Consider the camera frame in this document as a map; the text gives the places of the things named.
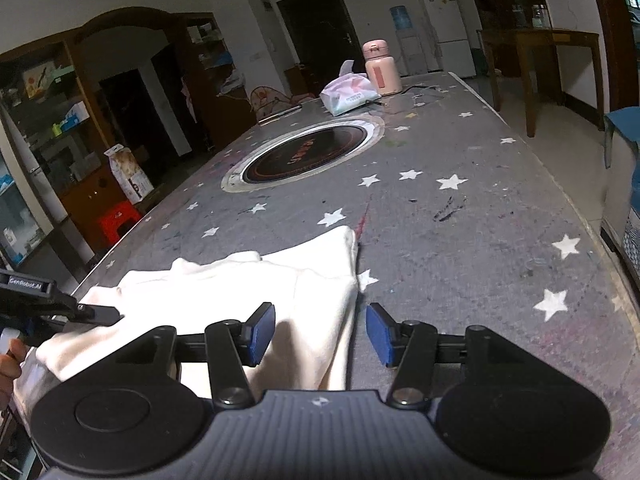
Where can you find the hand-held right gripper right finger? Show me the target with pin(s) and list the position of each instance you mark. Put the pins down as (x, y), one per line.
(380, 335)

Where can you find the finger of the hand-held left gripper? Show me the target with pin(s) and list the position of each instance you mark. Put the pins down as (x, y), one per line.
(100, 315)

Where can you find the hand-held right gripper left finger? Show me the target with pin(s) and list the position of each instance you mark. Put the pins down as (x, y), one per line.
(262, 332)

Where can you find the cream sweatshirt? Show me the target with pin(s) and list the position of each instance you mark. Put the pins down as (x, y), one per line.
(225, 290)

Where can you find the person's left hand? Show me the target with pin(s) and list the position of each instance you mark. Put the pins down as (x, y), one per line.
(7, 365)

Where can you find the red plastic stool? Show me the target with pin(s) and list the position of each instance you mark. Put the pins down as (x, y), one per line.
(117, 220)

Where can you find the grey star-print table mat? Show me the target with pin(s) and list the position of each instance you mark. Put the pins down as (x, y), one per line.
(475, 235)

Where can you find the white paper bag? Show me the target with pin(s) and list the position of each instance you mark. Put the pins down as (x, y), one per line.
(127, 172)

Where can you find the glass-front display cabinet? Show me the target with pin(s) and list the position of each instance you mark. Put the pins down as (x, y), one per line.
(50, 135)

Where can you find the round black induction cooktop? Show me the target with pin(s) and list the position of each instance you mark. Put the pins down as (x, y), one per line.
(305, 152)

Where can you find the clear plastic stand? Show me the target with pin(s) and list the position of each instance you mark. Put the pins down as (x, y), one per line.
(425, 97)

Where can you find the soft tissue pack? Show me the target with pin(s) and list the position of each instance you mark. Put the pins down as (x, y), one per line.
(350, 92)

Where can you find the pink thermos bottle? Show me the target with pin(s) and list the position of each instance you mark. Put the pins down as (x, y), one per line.
(382, 72)

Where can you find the white water dispenser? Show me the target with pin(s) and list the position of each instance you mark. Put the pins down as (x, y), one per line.
(414, 52)

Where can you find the wooden shelf cabinet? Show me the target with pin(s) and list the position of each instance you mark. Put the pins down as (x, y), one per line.
(210, 50)

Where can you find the dark wooden door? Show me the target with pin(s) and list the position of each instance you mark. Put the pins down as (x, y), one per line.
(320, 30)

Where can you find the white refrigerator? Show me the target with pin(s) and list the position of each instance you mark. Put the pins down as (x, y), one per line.
(447, 30)

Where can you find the blue sofa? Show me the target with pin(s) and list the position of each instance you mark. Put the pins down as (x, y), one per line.
(627, 125)

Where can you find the dark wooden side table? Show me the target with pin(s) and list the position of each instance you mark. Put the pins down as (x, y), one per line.
(550, 37)

